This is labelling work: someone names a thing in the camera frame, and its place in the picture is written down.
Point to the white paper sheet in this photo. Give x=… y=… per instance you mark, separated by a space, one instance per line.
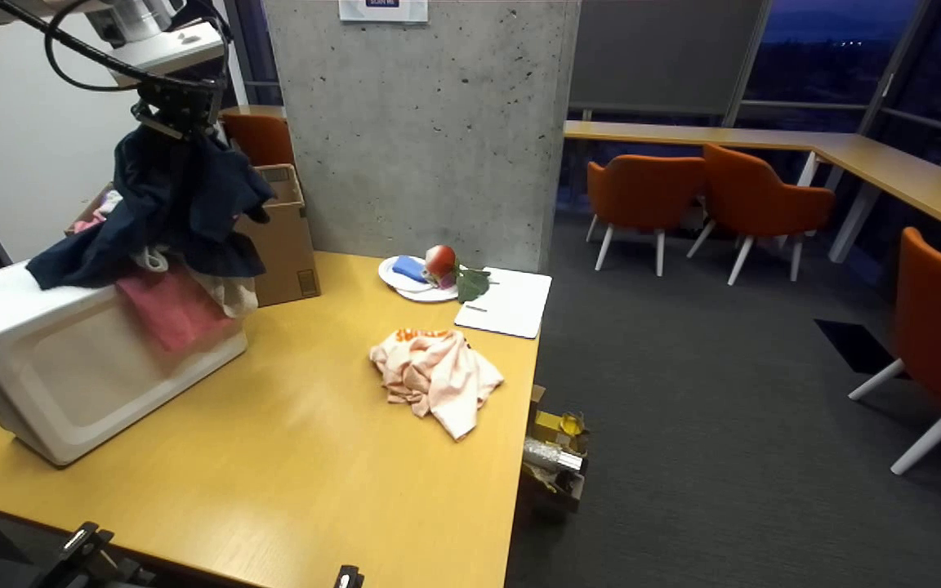
x=503 y=300

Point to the blue toy on plate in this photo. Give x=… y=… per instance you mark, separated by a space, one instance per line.
x=408 y=268

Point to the white plate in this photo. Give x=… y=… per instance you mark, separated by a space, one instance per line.
x=408 y=289

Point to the yellow metal clamp under table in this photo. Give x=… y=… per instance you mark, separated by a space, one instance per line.
x=557 y=453

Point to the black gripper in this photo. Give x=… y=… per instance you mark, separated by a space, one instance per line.
x=177 y=99

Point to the pink shirt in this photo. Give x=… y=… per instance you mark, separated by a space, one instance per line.
x=169 y=311

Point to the white plastic basket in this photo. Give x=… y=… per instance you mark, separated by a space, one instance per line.
x=66 y=381

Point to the red toy apple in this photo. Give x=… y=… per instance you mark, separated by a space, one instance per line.
x=443 y=264

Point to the brown cardboard box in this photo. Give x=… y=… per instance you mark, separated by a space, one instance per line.
x=285 y=245

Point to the small black clamp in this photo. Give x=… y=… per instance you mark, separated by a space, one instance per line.
x=347 y=577

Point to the navy blue garment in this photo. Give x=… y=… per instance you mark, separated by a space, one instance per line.
x=177 y=207

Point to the long wooden counter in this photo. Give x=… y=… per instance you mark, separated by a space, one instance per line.
x=907 y=174

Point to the green toy leaf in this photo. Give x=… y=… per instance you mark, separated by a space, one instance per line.
x=472 y=281

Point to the peach shirt with orange print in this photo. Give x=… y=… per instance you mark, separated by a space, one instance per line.
x=440 y=375

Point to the white wall poster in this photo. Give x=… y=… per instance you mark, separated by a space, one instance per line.
x=383 y=7

